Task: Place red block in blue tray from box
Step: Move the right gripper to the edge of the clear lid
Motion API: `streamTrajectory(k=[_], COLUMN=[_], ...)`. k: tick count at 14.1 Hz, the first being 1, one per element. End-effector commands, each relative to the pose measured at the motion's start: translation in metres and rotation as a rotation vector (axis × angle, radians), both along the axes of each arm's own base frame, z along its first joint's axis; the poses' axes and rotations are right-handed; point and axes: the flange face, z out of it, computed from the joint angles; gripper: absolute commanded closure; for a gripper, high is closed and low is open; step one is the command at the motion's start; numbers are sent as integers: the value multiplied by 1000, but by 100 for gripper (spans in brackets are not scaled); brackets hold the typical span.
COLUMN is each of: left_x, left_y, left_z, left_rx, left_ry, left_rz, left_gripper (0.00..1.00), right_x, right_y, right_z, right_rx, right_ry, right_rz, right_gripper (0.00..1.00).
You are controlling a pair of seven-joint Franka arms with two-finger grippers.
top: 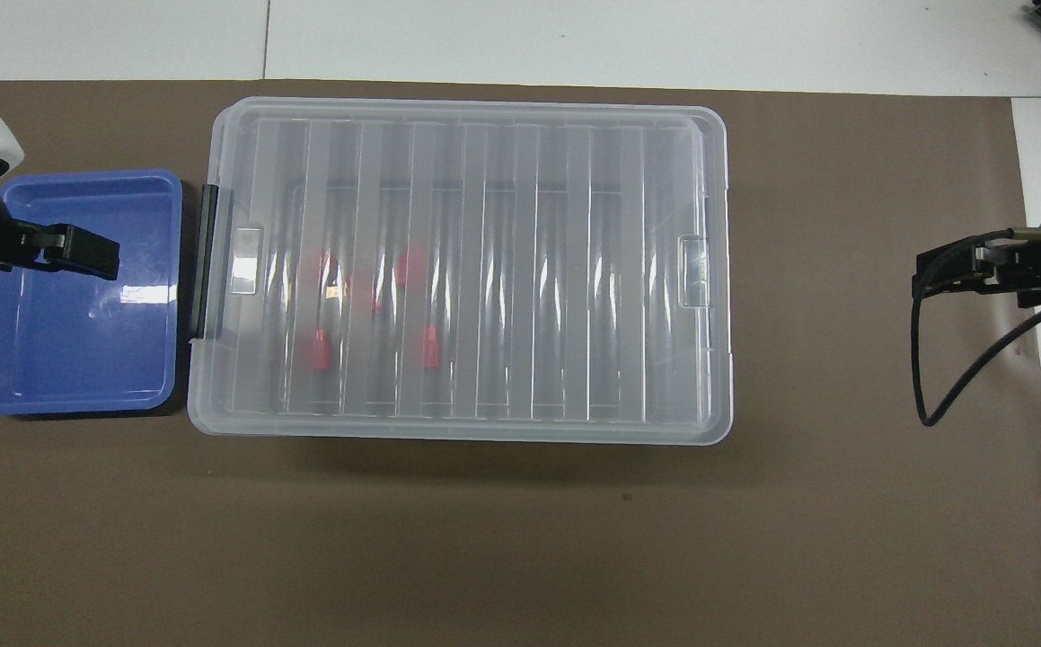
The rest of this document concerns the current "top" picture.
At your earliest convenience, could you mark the clear plastic storage box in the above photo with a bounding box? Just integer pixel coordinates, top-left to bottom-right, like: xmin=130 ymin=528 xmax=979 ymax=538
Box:
xmin=186 ymin=97 xmax=735 ymax=446

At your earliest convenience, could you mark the black box latch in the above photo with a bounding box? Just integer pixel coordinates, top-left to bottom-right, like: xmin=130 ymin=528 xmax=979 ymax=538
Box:
xmin=190 ymin=184 xmax=220 ymax=342

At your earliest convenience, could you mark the blue plastic tray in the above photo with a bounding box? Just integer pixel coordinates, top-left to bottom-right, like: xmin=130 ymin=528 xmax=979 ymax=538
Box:
xmin=0 ymin=169 xmax=184 ymax=417

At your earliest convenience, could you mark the brown table mat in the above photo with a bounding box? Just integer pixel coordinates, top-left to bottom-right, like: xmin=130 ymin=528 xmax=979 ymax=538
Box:
xmin=0 ymin=79 xmax=1041 ymax=647

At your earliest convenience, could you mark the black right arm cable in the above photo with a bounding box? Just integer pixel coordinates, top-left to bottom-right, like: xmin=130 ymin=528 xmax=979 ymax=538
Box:
xmin=911 ymin=227 xmax=1041 ymax=428

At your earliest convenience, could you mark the clear ribbed box lid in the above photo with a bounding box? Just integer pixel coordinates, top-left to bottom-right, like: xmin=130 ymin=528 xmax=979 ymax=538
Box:
xmin=188 ymin=97 xmax=735 ymax=446

